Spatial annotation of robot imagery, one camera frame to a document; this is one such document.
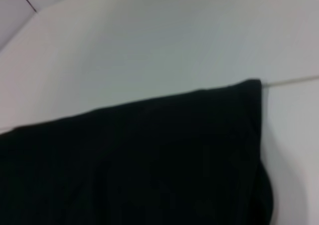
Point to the black shirt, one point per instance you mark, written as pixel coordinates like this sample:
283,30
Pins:
137,165

